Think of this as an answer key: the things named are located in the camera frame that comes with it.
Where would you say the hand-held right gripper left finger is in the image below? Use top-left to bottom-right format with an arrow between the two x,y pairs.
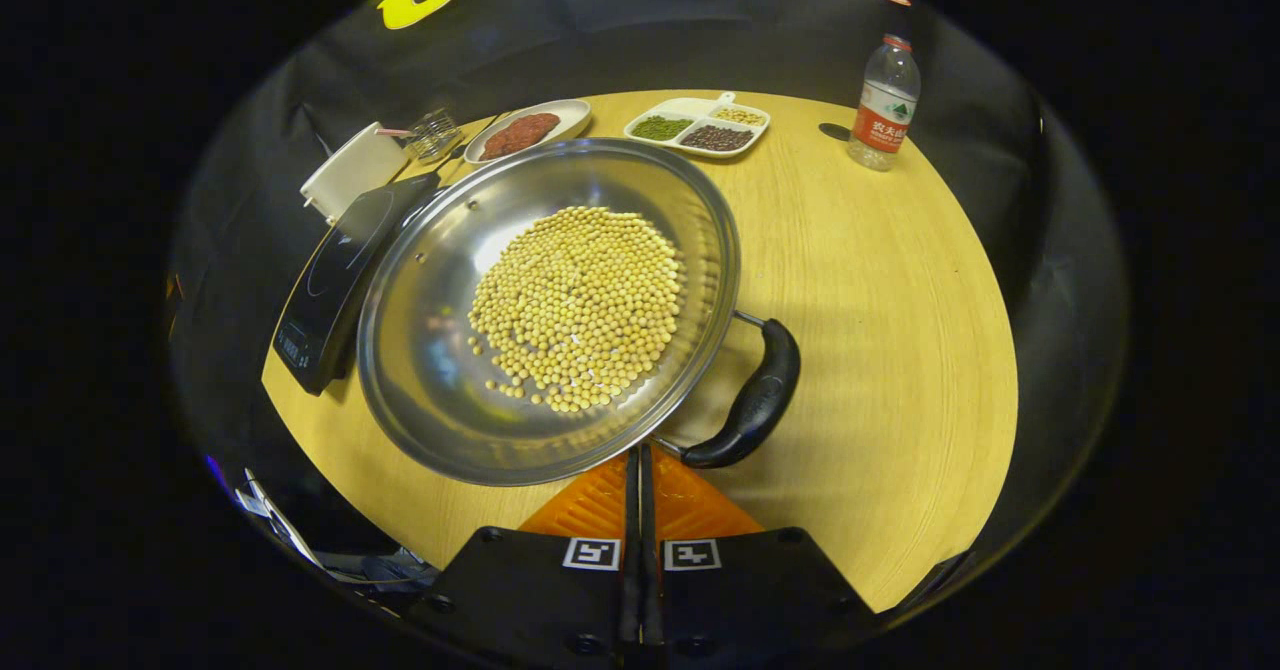
405,447 -> 641,669

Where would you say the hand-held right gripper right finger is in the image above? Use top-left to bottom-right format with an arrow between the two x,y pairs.
640,445 -> 883,667

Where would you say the steel pot with black handles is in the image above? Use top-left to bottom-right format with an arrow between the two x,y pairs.
357,138 -> 802,487

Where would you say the black induction cooktop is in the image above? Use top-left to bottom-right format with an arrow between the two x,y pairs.
272,172 -> 441,396

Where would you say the pile of yellow soybeans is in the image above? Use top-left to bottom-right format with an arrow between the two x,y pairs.
467,206 -> 687,414

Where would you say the pile of dark beans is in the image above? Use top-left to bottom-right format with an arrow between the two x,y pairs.
680,125 -> 754,152

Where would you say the white toaster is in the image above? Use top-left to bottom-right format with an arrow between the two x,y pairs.
300,122 -> 411,226

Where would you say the white oval plate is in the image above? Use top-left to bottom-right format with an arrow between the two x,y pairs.
463,99 -> 593,165

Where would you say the white divided dish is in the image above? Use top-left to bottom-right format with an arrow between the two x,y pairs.
624,91 -> 771,159

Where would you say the plastic water bottle red label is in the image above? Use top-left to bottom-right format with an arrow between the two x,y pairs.
847,34 -> 922,172

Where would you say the wire mesh basket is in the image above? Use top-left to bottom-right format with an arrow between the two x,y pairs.
405,108 -> 464,163

